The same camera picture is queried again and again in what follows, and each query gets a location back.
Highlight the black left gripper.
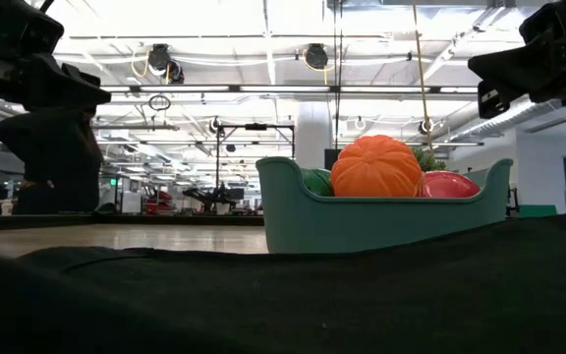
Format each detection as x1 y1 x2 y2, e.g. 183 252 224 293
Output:
0 0 112 112

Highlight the red toy apple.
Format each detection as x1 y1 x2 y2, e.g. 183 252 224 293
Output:
418 170 481 199

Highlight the orange toy fruit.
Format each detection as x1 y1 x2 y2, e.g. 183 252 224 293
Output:
330 134 425 199

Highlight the green striped toy watermelon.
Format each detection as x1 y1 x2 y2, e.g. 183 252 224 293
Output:
302 168 336 198

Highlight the teal plastic tupperware container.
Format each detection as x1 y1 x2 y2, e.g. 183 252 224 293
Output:
255 155 514 255

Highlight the person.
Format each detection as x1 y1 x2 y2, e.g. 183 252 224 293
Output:
0 108 106 216

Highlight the green spiky artificial plant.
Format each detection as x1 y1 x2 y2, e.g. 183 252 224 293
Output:
412 147 447 173

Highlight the green box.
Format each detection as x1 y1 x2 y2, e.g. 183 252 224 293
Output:
517 204 558 218

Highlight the black screen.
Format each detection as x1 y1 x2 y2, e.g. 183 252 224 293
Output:
324 148 344 171

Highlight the black cloth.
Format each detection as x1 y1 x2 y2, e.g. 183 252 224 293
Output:
0 189 566 354

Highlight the silver ventilation duct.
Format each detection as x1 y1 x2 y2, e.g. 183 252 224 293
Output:
452 97 566 144

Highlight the black coiled wire loop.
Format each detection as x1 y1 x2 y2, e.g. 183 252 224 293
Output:
147 93 172 112

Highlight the yellow hanging cable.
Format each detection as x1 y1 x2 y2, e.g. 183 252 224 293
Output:
412 0 435 153

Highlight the black ceiling cable reel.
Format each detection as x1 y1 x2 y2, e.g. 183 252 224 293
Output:
146 42 186 85
303 42 331 73

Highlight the black aluminium table frame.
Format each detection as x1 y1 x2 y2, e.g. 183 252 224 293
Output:
0 211 265 233

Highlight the black hanging cable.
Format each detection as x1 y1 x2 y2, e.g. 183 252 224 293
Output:
332 0 344 151

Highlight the black background rig frame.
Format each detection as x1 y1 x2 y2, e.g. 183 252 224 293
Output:
215 122 297 203

